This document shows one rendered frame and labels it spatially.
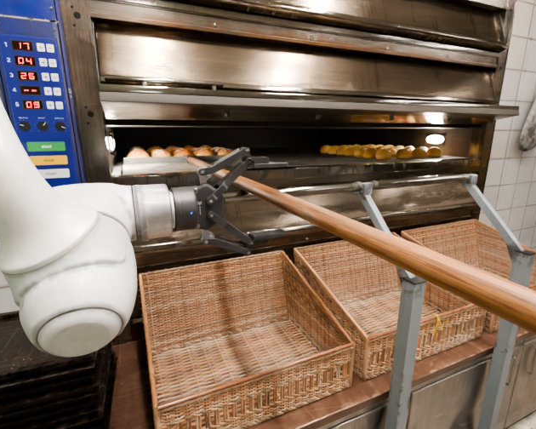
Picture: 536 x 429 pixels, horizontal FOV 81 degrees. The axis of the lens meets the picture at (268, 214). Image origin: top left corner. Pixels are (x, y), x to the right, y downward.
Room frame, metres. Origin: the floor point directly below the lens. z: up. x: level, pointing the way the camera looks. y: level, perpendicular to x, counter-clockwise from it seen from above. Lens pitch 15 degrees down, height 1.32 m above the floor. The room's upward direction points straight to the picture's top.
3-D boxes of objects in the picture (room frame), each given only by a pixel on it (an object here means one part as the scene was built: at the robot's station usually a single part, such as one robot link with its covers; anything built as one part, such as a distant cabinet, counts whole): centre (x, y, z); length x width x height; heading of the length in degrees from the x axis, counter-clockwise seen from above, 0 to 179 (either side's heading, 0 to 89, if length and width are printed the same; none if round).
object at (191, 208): (0.54, 0.12, 1.19); 0.09 x 0.07 x 0.08; 114
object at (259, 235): (0.59, 0.00, 1.12); 0.07 x 0.03 x 0.01; 114
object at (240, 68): (1.36, -0.32, 1.54); 1.79 x 0.11 x 0.19; 114
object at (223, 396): (0.88, 0.10, 0.72); 0.56 x 0.49 x 0.28; 114
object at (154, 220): (0.51, 0.19, 1.19); 0.09 x 0.06 x 0.09; 24
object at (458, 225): (1.36, -0.99, 0.72); 0.56 x 0.49 x 0.28; 114
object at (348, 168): (1.38, -0.31, 1.16); 1.80 x 0.06 x 0.04; 114
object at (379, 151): (2.00, -0.68, 1.21); 0.61 x 0.48 x 0.06; 24
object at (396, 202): (1.36, -0.32, 1.02); 1.79 x 0.11 x 0.19; 114
